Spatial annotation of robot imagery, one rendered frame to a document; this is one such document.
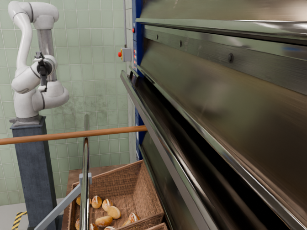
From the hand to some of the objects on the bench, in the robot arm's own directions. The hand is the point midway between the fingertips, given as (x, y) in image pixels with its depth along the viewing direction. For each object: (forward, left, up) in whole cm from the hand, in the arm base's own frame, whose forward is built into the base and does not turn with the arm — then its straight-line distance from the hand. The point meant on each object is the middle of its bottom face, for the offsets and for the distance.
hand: (39, 75), depth 132 cm
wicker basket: (+3, +30, -90) cm, 95 cm away
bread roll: (+1, +24, -89) cm, 93 cm away
